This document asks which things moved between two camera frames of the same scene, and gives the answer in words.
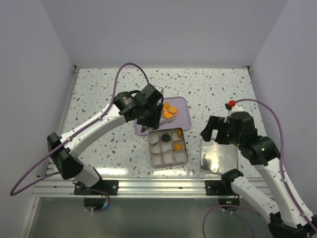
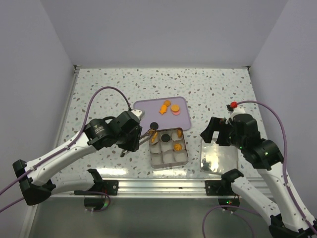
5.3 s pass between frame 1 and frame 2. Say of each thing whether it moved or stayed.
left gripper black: moved
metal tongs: moved
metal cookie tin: stayed
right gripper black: stayed
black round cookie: stayed
